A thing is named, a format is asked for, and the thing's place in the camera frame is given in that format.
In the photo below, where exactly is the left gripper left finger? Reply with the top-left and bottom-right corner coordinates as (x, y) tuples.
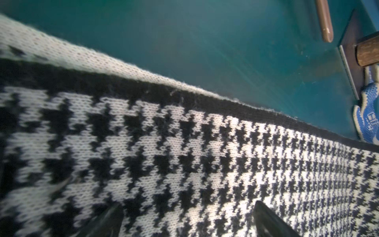
(77, 202), (124, 237)

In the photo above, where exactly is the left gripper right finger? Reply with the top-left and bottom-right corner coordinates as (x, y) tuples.
(253, 200), (300, 237)

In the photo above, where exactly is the black white knitted scarf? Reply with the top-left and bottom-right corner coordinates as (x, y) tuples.
(1, 15), (379, 237)

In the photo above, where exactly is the blue white work glove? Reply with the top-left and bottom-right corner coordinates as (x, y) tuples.
(353, 64), (379, 145)

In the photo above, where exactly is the brown plastic litter scoop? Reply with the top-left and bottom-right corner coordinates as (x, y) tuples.
(315, 0), (334, 43)

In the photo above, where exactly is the pink artificial cherry blossom tree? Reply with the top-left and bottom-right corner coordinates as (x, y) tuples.
(339, 9), (379, 100)

